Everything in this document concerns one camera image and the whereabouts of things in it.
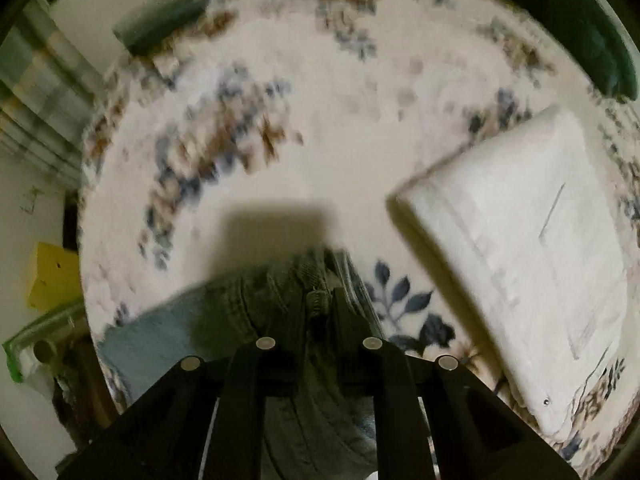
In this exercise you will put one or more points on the folded white pants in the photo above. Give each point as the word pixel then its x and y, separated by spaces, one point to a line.
pixel 523 224

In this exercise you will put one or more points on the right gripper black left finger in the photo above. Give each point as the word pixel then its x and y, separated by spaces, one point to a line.
pixel 269 368

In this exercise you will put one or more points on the folded dark clothes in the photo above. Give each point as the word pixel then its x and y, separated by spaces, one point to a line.
pixel 147 26

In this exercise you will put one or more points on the green plastic bag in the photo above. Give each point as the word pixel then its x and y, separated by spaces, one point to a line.
pixel 39 342

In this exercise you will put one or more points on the green striped curtain foreground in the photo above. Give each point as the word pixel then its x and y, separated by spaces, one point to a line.
pixel 48 92

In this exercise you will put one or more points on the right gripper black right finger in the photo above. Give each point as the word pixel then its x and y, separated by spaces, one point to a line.
pixel 370 367

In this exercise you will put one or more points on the yellow box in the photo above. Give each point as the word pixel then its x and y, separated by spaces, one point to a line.
pixel 53 277

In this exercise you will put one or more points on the floral bed blanket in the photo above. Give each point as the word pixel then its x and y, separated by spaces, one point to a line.
pixel 273 126

